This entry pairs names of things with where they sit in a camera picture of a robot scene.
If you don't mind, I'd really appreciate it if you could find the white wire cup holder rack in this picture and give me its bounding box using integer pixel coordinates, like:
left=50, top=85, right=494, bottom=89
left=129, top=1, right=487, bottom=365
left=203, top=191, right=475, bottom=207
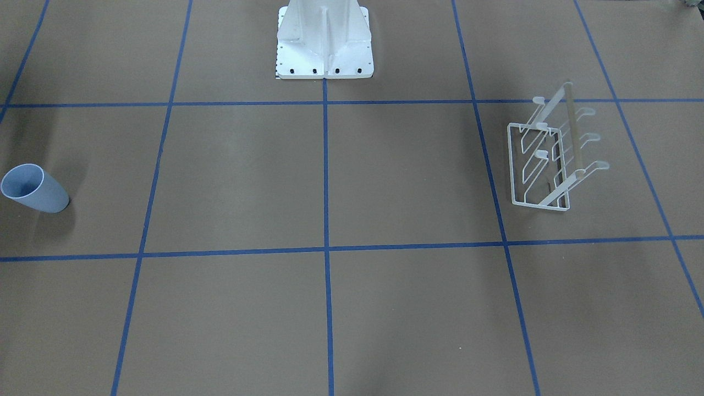
left=507, top=80, right=611, bottom=212

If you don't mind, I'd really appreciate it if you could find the light blue plastic cup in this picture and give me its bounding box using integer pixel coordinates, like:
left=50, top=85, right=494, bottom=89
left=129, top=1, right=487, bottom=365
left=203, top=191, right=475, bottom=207
left=2, top=163, right=70, bottom=213

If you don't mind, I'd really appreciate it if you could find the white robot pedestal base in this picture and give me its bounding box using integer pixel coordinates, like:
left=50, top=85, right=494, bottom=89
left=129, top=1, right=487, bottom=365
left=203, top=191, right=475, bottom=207
left=275, top=1, right=375, bottom=80

